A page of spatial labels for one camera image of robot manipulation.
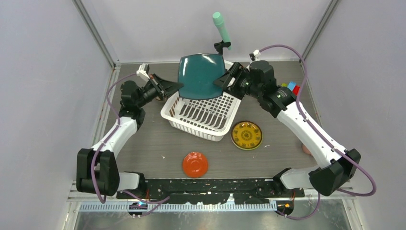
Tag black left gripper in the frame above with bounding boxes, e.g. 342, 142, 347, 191
136, 73, 183, 108

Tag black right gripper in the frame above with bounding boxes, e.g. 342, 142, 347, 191
213, 62, 262, 101

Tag teal square plate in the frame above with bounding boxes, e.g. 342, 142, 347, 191
178, 54, 226, 100

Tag yellow patterned plate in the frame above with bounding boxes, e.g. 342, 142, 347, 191
230, 121, 263, 150

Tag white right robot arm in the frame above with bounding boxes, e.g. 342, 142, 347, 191
213, 60, 361, 197

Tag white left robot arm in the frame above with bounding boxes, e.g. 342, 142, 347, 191
76, 74, 184, 203

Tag white plastic dish rack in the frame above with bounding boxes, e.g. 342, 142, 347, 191
160, 59, 242, 142

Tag green microphone on stand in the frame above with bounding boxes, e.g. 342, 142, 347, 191
212, 11, 231, 55

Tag colourful toy blocks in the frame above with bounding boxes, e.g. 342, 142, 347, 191
281, 81, 300, 95

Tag orange red bowl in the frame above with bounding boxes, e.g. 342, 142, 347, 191
182, 152, 208, 178

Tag cream pink cup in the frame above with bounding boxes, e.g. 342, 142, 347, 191
302, 144, 312, 156

